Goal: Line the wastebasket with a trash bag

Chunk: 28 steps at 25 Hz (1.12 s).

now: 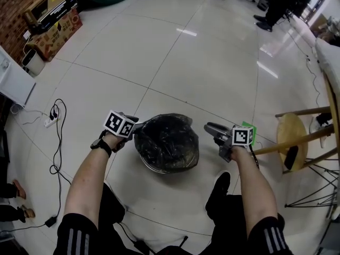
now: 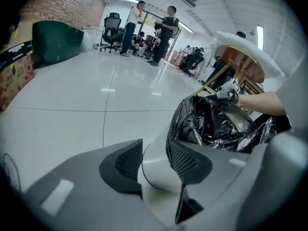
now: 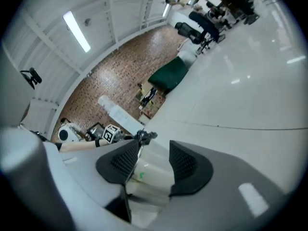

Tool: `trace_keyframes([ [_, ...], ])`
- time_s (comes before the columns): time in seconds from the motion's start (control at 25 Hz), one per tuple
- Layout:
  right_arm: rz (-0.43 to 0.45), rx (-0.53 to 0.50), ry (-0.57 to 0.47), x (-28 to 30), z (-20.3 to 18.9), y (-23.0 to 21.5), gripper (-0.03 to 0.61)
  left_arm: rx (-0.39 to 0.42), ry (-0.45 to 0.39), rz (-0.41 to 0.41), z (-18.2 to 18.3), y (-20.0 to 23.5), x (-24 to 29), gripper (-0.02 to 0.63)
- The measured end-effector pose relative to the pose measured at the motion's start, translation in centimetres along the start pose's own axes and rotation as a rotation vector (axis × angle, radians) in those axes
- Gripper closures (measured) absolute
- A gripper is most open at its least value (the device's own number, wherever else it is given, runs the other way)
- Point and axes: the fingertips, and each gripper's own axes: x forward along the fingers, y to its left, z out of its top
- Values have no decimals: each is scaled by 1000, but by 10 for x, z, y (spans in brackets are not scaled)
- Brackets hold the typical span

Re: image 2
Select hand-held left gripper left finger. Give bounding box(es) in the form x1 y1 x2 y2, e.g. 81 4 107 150
24 139 169 231

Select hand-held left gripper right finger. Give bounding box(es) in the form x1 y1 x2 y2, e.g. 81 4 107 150
166 128 308 231

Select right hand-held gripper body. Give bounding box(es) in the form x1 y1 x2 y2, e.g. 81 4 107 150
215 78 241 103

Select black plastic bin bag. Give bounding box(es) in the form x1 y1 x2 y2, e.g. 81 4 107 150
167 94 277 154

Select person's right forearm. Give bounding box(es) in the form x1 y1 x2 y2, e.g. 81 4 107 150
237 91 288 116

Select round wooden stool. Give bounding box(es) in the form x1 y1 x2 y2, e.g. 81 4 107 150
194 59 249 99

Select person's black trousers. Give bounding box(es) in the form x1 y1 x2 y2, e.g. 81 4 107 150
252 113 293 149

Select printed cardboard box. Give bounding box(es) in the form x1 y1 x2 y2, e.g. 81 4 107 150
0 54 36 112

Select black office chair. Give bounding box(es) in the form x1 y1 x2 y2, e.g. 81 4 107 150
100 13 122 54

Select dark green tub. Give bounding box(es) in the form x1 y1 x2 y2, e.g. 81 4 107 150
32 20 85 65

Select long black box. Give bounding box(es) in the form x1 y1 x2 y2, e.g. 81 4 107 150
0 40 33 71

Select brown cardboard box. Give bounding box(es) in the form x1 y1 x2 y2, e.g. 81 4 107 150
7 22 35 51

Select black wire chair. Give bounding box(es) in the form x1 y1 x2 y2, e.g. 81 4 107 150
240 79 264 96

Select black floor cable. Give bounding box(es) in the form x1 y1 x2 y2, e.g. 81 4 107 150
2 153 21 193

